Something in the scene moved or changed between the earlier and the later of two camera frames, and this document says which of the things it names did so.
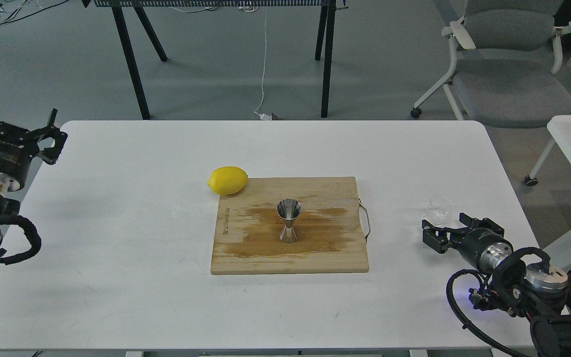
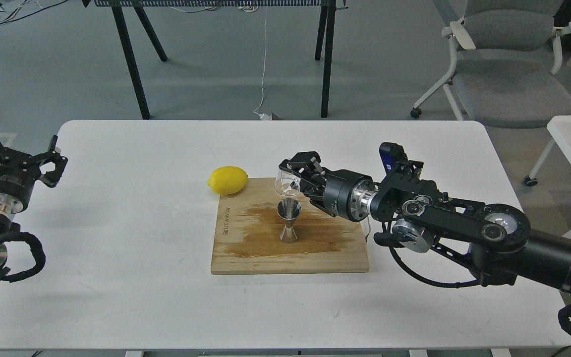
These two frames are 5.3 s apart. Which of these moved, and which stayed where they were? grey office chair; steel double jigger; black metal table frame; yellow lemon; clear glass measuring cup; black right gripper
Moved: clear glass measuring cup; black right gripper
Stayed: black metal table frame; grey office chair; yellow lemon; steel double jigger
